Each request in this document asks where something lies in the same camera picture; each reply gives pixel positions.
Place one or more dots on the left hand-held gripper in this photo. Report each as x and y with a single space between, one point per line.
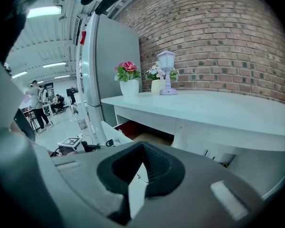
70 142

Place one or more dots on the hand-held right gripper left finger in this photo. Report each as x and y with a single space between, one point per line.
114 174

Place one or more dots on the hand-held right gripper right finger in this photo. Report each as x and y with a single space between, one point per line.
166 172

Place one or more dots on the white desk drawer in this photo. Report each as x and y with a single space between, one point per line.
228 138

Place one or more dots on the white desk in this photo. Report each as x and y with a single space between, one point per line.
204 108

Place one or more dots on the small grey waste bin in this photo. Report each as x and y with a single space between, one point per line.
82 124

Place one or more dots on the pink flower in white pot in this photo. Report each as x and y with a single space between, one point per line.
129 84

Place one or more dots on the black computer monitor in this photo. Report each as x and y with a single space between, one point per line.
72 91

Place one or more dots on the white office table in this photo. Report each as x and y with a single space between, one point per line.
48 107

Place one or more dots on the pale flowers in cream pot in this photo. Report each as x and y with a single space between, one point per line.
156 84

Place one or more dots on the silver refrigerator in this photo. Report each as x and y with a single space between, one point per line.
114 63

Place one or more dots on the long ceiling light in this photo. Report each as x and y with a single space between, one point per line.
44 11
62 76
19 74
54 64

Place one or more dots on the purple lantern table lamp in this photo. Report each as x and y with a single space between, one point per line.
167 79

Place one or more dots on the black head-worn camera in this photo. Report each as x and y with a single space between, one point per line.
107 0

